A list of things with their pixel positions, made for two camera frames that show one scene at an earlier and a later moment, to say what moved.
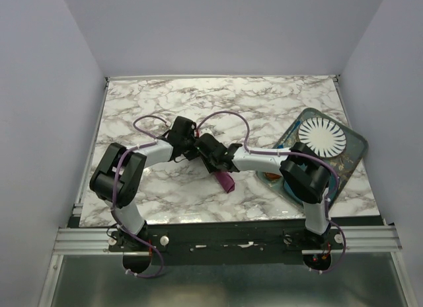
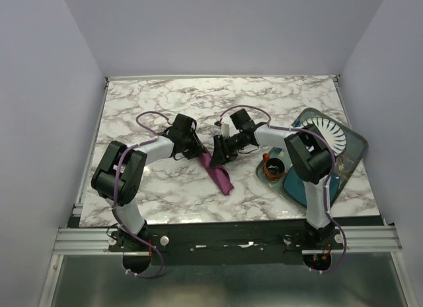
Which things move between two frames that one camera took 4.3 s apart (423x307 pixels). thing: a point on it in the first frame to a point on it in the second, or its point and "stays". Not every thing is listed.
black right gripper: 209,167 to 221,155
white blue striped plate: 323,137 stays
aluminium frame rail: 93,241 stays
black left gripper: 192,154 stays
